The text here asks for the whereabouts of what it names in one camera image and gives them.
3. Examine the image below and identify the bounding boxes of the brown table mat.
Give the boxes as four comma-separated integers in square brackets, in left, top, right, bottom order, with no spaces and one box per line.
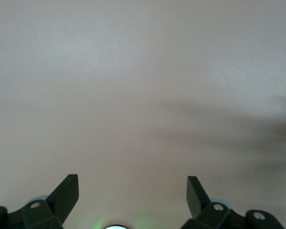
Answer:
[0,0,286,229]

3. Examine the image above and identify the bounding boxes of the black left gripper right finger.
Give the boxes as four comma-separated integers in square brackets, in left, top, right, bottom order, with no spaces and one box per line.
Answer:
[182,176,286,229]

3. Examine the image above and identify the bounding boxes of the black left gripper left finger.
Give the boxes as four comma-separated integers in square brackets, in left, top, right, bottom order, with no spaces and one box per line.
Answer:
[0,174,80,229]

